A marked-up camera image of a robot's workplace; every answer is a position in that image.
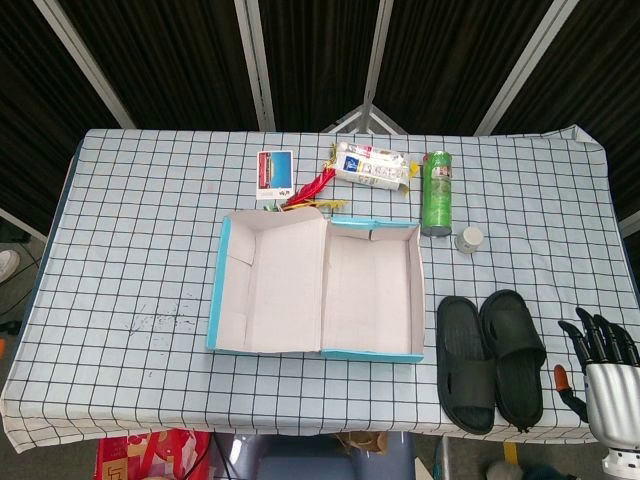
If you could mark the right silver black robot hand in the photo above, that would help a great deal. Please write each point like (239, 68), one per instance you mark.
(610, 395)

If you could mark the black rubber slipper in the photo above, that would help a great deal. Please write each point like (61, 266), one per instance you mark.
(460, 340)
(520, 397)

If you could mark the light blue shoebox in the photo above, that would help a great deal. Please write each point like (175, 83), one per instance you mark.
(285, 285)

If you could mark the white grid-patterned table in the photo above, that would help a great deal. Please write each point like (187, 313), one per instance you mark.
(125, 250)

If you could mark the yellow strip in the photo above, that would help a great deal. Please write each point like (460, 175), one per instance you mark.
(511, 460)

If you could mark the white metal floor bar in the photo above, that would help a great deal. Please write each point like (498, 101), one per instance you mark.
(22, 225)
(630, 221)

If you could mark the grey metal pole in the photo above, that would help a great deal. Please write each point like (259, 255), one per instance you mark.
(443, 460)

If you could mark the small white bottle cap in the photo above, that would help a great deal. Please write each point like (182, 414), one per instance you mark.
(469, 240)

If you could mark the brown cardboard piece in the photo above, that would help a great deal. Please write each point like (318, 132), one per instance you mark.
(365, 442)

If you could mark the green cylindrical can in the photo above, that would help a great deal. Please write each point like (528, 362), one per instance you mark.
(437, 200)

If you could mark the yellow plastic tassel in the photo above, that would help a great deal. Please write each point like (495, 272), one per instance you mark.
(413, 170)
(331, 159)

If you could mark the grey blue chair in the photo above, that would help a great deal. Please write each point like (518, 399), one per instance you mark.
(300, 460)

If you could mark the white pack with blue logo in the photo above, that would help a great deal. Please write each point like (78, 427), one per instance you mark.
(375, 172)

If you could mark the yellow feather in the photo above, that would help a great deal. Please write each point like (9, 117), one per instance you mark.
(332, 203)

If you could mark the white pack with red print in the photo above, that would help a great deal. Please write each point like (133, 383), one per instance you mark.
(365, 149)

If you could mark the triangular metal partition foot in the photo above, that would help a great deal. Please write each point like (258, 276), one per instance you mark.
(367, 117)

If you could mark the small green white trinket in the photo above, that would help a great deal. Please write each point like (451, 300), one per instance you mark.
(272, 206)

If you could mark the blue red postcard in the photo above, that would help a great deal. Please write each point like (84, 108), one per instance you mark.
(275, 172)

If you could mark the red patterned bag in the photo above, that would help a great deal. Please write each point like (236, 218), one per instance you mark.
(150, 455)

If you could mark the white partition post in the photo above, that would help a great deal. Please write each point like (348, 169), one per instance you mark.
(257, 65)
(82, 62)
(374, 55)
(525, 67)

